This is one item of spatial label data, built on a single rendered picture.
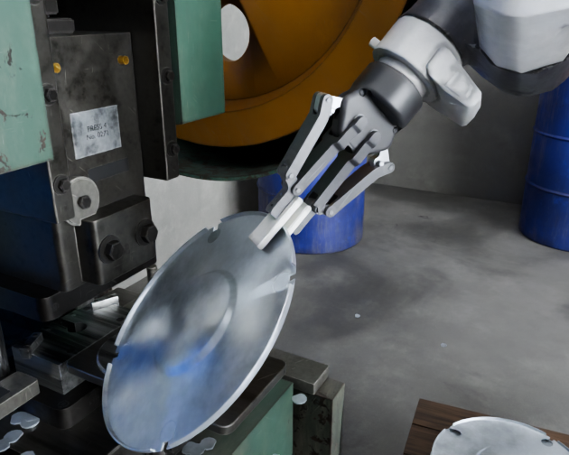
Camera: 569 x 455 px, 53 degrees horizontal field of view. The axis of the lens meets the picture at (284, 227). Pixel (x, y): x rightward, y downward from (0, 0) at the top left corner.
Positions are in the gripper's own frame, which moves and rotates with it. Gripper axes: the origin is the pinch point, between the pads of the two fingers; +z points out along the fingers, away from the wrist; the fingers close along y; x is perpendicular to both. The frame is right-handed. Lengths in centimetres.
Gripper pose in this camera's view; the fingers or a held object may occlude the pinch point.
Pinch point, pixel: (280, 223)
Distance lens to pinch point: 62.3
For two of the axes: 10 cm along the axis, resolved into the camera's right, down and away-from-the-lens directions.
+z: -6.4, 7.7, 0.0
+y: -6.5, -5.5, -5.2
